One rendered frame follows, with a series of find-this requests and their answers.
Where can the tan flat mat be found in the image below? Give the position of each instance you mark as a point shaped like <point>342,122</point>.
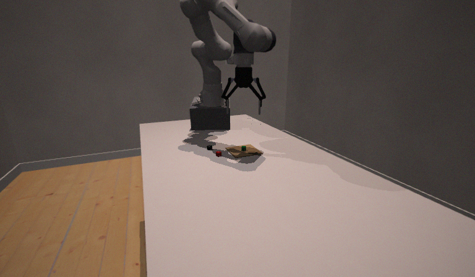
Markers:
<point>250,151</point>

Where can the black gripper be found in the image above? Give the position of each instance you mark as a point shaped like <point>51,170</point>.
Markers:
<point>243,78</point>

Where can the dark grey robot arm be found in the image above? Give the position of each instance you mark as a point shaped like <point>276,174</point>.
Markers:
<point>249,37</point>

